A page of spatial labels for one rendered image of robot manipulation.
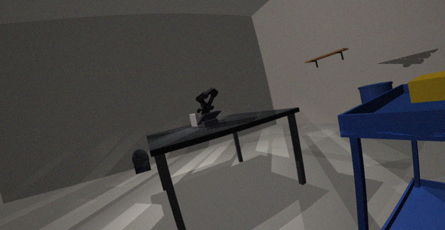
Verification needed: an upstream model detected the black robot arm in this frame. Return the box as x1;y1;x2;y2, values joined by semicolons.
196;87;218;108

